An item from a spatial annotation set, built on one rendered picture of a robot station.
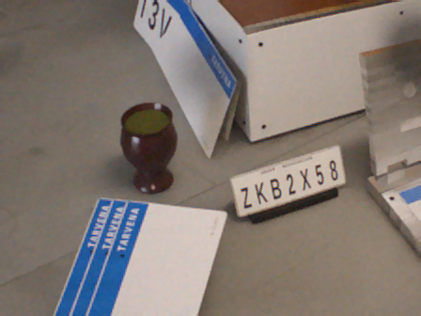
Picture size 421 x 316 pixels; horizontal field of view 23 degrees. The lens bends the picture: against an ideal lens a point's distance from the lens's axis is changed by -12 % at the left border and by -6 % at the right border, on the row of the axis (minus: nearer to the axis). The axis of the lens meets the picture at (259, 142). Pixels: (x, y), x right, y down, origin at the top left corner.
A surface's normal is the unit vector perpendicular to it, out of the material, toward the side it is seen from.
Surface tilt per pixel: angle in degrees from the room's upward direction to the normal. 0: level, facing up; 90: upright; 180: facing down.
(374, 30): 90
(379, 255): 0
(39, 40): 0
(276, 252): 0
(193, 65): 69
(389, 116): 77
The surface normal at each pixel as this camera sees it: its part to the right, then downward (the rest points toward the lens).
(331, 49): 0.40, 0.54
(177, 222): -0.04, -0.80
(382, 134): 0.39, 0.34
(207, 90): -0.89, -0.07
